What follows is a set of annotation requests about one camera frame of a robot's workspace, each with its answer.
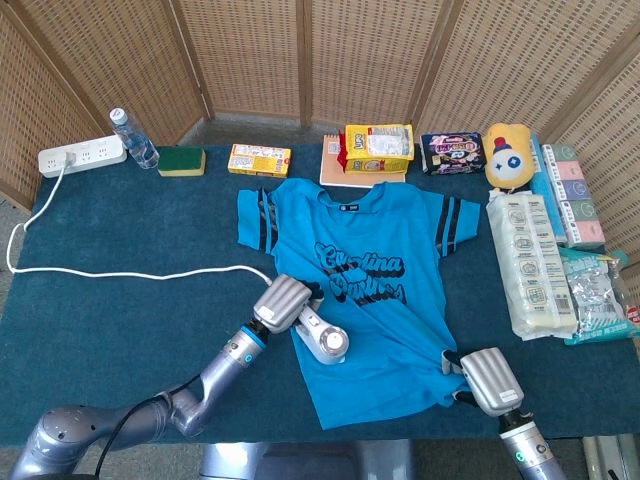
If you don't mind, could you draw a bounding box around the grey metal frame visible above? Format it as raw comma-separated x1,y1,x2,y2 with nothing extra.
582,433,640,480

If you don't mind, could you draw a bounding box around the yellow snack bag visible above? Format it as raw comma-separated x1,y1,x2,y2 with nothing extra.
337,123,416,175

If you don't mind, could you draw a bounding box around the white steamer power cord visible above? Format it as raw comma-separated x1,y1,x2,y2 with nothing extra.
5,152,275,286

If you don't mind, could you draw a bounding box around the dark teal table cloth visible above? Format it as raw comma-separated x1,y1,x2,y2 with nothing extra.
0,143,640,446

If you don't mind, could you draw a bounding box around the white power strip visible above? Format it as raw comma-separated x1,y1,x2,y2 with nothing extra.
38,134,128,179

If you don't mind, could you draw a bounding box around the grey robot torso base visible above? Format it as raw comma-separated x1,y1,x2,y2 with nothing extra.
199,439,416,480

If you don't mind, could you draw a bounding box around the yellow plush toy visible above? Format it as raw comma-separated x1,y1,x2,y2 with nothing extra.
483,123,535,194

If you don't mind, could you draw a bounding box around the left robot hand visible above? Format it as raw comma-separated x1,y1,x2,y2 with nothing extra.
251,273,325,335

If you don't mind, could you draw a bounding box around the tan spiral notebook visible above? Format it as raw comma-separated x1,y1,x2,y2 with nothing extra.
319,134,407,189

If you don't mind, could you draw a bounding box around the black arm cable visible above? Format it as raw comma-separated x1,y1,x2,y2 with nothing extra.
94,374,201,476

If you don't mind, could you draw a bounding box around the pastel tissue multipack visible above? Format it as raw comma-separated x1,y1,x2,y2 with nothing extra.
541,143,607,250

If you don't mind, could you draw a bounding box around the yellow orange small box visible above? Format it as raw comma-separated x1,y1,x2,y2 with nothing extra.
227,143,293,179

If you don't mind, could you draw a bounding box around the wicker folding screen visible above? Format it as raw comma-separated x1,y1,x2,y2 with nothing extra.
0,0,640,251

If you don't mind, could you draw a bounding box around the long light blue box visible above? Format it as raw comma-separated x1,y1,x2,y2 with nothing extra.
528,132,569,239

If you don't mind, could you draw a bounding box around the blue printed t-shirt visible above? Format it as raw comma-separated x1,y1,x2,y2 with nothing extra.
235,177,482,431

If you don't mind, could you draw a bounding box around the white handheld garment steamer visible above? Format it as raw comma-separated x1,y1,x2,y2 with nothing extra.
292,304,350,366

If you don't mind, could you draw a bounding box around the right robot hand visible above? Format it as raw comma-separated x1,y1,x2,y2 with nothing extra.
440,347,526,418

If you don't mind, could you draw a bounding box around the green clear plastic bag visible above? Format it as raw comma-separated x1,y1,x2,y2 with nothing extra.
557,247,640,346

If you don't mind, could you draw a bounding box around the long white wipes pack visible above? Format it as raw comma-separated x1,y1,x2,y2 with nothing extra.
486,193,579,342

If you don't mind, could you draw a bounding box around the green and yellow sponge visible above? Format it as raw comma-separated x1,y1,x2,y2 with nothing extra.
157,146,207,178

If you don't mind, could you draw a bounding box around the dark purple pad pack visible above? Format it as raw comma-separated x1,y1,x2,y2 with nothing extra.
419,131,488,176

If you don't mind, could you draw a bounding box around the clear plastic water bottle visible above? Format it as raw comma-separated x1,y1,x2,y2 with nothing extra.
109,107,160,170

